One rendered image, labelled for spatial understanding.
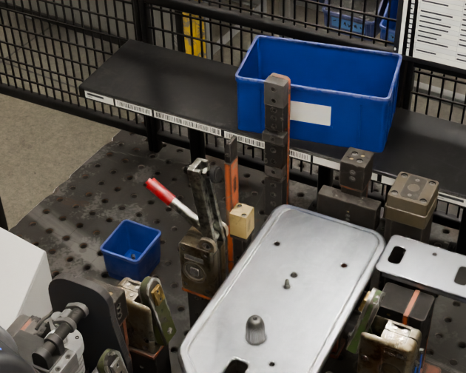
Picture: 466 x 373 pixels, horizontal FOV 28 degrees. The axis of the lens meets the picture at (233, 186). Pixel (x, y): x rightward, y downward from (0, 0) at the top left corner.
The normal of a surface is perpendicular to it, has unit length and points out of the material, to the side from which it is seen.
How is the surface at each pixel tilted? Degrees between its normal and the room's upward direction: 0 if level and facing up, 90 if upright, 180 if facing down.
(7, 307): 44
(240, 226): 90
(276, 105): 90
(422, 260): 0
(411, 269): 0
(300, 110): 90
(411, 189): 0
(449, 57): 90
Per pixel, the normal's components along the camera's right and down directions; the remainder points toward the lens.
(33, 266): -0.42, -0.17
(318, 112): -0.29, 0.62
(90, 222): -0.03, -0.76
